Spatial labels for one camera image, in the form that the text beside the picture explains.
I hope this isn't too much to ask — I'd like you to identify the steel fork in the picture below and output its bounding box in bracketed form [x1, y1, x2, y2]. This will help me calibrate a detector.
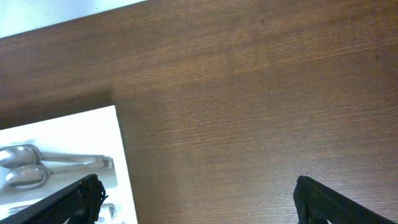
[7, 203, 116, 223]

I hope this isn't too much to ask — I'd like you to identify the large steel spoon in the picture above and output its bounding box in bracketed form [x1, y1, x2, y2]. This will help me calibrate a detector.
[1, 144, 106, 169]
[6, 159, 114, 189]

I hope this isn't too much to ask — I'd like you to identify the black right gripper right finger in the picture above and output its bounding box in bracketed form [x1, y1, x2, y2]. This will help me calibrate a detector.
[293, 175, 395, 224]

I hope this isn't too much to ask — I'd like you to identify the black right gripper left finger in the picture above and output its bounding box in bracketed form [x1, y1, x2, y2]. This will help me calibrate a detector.
[1, 174, 108, 224]

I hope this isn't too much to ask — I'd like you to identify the white plastic cutlery tray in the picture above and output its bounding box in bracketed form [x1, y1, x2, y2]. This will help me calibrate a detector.
[1, 106, 137, 223]

